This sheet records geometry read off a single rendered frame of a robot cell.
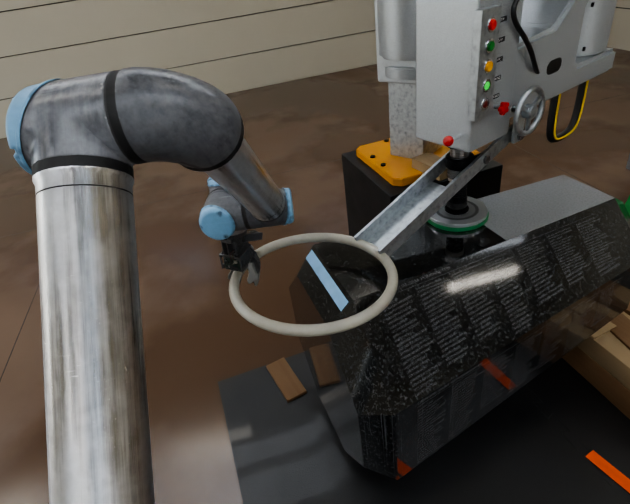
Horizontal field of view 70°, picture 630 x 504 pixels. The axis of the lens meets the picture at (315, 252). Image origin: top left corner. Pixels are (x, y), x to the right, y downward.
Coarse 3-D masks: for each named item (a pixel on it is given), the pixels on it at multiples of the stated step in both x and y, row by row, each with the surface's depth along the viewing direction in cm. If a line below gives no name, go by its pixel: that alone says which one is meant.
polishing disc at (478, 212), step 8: (472, 200) 167; (440, 208) 165; (472, 208) 163; (480, 208) 162; (432, 216) 162; (440, 216) 161; (448, 216) 160; (456, 216) 160; (464, 216) 159; (472, 216) 158; (480, 216) 158; (440, 224) 158; (448, 224) 156; (456, 224) 155; (464, 224) 155; (472, 224) 155
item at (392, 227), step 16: (512, 128) 154; (496, 144) 152; (480, 160) 150; (432, 176) 156; (464, 176) 148; (416, 192) 154; (432, 192) 152; (448, 192) 146; (400, 208) 152; (416, 208) 150; (432, 208) 144; (368, 224) 146; (384, 224) 150; (400, 224) 147; (416, 224) 142; (368, 240) 148; (384, 240) 145; (400, 240) 140
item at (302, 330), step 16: (288, 240) 149; (304, 240) 150; (320, 240) 150; (336, 240) 149; (352, 240) 146; (384, 256) 136; (240, 272) 135; (240, 304) 121; (384, 304) 118; (256, 320) 116; (272, 320) 115; (352, 320) 113; (368, 320) 115; (304, 336) 112
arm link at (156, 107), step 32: (128, 96) 52; (160, 96) 53; (192, 96) 56; (224, 96) 61; (128, 128) 53; (160, 128) 54; (192, 128) 56; (224, 128) 59; (160, 160) 58; (192, 160) 60; (224, 160) 63; (256, 160) 79; (256, 192) 86; (288, 192) 110; (256, 224) 112
